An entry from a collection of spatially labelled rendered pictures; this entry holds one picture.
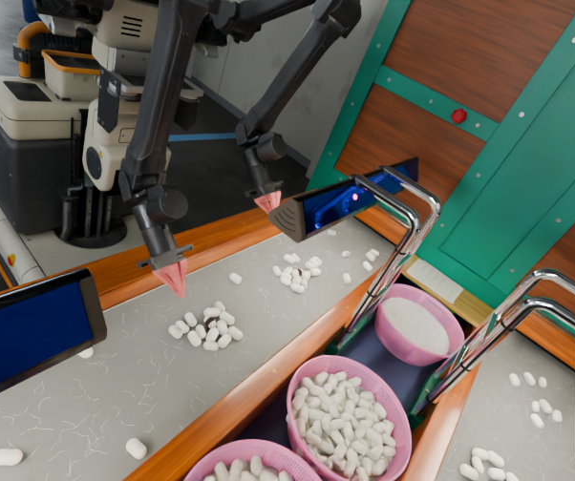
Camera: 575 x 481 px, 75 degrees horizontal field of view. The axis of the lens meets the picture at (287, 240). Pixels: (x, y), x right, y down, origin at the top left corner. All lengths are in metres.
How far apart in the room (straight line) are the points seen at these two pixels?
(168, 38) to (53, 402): 0.61
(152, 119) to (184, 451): 0.56
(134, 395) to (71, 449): 0.12
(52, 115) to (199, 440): 1.14
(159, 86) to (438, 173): 0.94
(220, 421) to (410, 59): 1.16
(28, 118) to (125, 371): 0.95
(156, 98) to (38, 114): 0.80
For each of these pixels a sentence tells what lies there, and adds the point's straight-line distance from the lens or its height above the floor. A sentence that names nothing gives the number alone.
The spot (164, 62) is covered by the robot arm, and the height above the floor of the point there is 1.22.
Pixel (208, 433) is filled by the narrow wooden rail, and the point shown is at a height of 0.76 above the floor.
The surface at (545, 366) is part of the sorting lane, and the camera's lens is 1.45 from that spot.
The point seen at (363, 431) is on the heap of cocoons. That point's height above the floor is 0.74.
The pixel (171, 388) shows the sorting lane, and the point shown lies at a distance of 0.77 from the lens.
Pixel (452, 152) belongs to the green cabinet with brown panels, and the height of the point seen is 1.14.
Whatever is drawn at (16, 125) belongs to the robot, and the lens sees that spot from 1.49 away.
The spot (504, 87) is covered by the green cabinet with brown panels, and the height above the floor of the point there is 1.36.
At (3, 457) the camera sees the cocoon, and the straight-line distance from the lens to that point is 0.71.
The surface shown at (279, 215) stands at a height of 1.07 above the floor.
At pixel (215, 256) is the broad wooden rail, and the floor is 0.75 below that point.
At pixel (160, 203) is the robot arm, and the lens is 0.72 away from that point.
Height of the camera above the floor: 1.40
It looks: 33 degrees down
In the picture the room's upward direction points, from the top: 24 degrees clockwise
